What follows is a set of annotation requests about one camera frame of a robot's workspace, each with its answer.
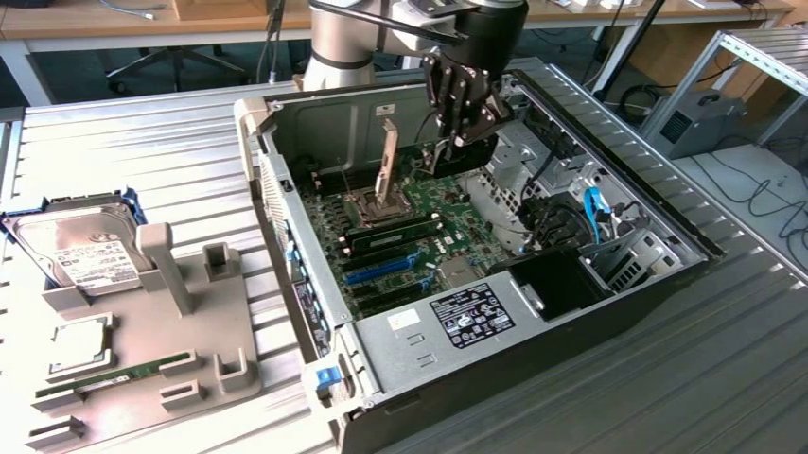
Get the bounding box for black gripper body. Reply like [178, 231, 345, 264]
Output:
[441, 9, 529, 77]

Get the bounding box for graphics card with metal bracket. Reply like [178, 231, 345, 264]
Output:
[373, 116, 497, 202]

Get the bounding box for green motherboard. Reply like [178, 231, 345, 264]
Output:
[300, 158, 525, 318]

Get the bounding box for metal disk bay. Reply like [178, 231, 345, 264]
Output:
[470, 115, 608, 256]

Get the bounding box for black stand pole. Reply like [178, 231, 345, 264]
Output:
[589, 0, 668, 94]

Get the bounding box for CPU socket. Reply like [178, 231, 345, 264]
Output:
[344, 186, 412, 228]

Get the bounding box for black RAM slot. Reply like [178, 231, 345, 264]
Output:
[344, 213, 441, 237]

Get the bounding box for green RAM stick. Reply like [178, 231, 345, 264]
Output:
[345, 229, 444, 254]
[35, 350, 191, 398]

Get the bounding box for silver chipset heatsink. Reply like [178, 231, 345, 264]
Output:
[438, 258, 481, 289]

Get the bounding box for grey control box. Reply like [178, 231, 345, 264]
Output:
[656, 89, 751, 160]

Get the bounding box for blue expansion slot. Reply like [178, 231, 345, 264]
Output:
[342, 257, 412, 285]

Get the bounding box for black expansion slot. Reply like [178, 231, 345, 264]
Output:
[352, 282, 426, 309]

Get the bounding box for brown box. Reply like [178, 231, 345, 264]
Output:
[174, 0, 273, 23]

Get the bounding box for black office chair base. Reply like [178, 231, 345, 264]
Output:
[105, 44, 247, 94]

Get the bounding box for grey power supply unit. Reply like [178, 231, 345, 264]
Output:
[353, 271, 551, 393]

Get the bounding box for open black PC case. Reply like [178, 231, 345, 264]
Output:
[233, 68, 728, 454]

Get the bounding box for silver hard disk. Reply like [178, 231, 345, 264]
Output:
[0, 205, 145, 297]

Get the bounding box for grey parts rack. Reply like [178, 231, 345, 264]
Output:
[24, 221, 265, 450]

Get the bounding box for silver CPU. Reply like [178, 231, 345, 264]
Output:
[48, 321, 109, 375]

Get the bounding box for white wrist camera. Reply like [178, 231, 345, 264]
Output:
[390, 0, 473, 20]

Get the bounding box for black coiled cable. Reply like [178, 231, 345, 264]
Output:
[621, 84, 661, 117]

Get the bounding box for black power wire bundle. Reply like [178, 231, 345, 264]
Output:
[520, 196, 595, 252]

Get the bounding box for blue wire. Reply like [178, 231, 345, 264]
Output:
[584, 186, 612, 245]

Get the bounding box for grey hanging cable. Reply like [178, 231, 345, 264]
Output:
[263, 0, 285, 82]

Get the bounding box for grey wire bundle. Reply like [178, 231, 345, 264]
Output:
[584, 229, 639, 266]

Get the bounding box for aluminium slat frame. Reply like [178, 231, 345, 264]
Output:
[636, 26, 808, 148]

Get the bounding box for black floor cable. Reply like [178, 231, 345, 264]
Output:
[691, 150, 808, 242]

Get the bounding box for grey cable with plug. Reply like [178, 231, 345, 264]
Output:
[99, 0, 170, 21]

